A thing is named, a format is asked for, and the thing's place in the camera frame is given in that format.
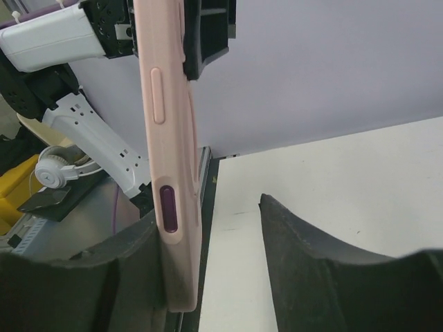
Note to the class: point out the black phone pink case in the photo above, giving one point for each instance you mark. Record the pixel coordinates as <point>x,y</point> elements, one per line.
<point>172,147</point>

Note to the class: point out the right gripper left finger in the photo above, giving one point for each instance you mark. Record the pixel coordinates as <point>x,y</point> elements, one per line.
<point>115,285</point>

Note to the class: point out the yellow box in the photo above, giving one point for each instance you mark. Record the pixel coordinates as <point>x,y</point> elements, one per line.
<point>17,185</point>

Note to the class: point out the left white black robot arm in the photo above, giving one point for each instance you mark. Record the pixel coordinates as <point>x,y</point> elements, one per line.
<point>114,77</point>

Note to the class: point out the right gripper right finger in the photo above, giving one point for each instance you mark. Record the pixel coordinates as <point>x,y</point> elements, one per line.
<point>320,283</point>

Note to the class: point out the white headphones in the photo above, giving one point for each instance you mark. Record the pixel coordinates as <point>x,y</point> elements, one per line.
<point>57,165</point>

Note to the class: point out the left white cable duct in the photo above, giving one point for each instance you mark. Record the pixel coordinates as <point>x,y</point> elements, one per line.
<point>24,234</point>

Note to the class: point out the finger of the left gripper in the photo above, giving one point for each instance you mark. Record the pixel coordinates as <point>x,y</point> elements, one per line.
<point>209,24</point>

